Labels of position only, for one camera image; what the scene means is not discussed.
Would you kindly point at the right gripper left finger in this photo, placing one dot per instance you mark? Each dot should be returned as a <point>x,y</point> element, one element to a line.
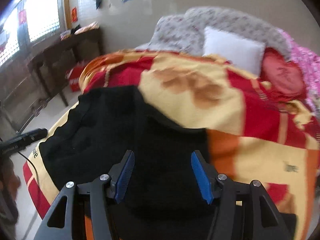
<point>120,175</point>

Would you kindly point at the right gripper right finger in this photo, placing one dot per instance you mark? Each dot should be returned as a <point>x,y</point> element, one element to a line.
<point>206,176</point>

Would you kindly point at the black pants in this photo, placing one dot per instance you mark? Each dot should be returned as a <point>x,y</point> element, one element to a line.
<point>163,200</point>

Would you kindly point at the red yellow orange blanket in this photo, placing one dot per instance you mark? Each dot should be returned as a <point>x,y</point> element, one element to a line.
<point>275,142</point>

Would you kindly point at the dark wooden table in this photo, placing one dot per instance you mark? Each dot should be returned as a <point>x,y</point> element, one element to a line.
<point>52,54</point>

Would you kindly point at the red shopping bag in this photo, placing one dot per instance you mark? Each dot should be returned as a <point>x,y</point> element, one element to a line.
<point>72,75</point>

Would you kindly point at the red heart cushion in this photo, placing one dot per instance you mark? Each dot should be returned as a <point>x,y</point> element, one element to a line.
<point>285,77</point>

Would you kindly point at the white pillow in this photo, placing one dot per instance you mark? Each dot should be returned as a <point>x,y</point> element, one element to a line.
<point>244,53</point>

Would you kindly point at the window with grille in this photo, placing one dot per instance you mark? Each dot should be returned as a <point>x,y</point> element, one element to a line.
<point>40,17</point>

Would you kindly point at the grey floral quilt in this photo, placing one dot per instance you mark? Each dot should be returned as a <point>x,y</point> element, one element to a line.
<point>185,32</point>

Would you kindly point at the pink patterned quilt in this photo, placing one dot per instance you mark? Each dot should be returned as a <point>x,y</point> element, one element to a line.
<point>308,61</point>

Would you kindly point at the red wall decoration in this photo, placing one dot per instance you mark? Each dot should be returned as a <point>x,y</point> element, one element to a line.
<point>74,15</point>

